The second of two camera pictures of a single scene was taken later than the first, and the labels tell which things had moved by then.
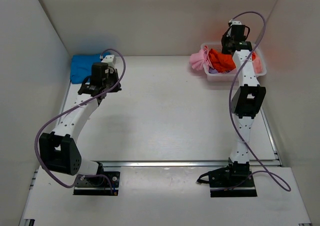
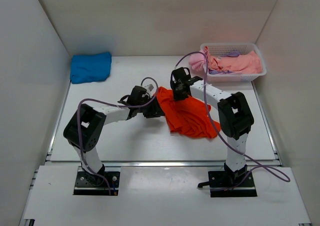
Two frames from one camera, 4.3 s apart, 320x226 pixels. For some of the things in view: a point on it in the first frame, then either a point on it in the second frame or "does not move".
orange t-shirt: (223, 62) -> (187, 115)
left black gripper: (113, 71) -> (156, 110)
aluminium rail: (271, 163) does not move
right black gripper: (225, 38) -> (175, 97)
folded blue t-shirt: (81, 67) does not move
